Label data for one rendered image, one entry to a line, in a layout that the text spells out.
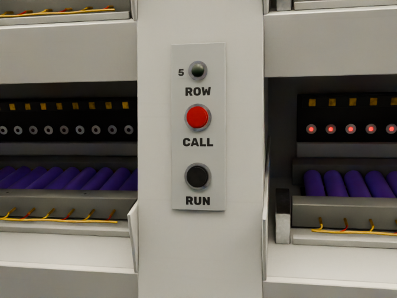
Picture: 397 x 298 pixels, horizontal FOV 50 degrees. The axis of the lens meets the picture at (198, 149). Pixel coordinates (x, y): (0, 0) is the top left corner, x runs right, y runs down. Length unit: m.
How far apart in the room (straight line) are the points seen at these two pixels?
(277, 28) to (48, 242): 0.26
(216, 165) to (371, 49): 0.14
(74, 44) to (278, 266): 0.23
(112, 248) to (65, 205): 0.08
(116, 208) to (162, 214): 0.10
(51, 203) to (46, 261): 0.08
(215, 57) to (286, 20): 0.06
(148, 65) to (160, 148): 0.06
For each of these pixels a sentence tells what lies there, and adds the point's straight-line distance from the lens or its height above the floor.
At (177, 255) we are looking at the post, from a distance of 0.33.
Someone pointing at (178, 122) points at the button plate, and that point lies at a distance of 0.31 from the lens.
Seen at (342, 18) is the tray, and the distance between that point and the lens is 0.32.
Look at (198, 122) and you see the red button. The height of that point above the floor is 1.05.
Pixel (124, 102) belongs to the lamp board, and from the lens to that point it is 0.50.
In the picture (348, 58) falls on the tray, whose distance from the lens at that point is 0.33.
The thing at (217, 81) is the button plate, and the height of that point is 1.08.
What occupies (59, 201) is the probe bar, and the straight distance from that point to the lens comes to 0.43.
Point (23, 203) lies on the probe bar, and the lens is 0.45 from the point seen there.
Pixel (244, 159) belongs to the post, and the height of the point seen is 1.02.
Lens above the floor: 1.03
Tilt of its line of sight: 1 degrees down
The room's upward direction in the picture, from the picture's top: straight up
